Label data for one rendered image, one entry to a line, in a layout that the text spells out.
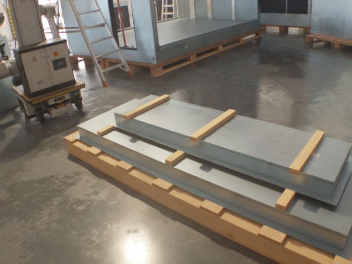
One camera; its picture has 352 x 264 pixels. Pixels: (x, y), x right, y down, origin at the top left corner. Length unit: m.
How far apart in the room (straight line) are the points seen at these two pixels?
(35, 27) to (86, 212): 2.50
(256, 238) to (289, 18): 6.97
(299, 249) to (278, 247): 0.10
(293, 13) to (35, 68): 6.34
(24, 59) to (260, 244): 2.83
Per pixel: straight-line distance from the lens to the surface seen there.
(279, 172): 1.58
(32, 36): 3.82
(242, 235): 1.58
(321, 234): 1.48
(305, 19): 7.96
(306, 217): 1.47
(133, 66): 4.77
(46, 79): 3.46
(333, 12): 6.66
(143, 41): 4.58
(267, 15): 8.19
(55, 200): 2.18
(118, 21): 9.70
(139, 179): 1.93
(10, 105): 4.39
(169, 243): 1.66
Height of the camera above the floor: 1.25
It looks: 27 degrees down
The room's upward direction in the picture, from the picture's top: 6 degrees counter-clockwise
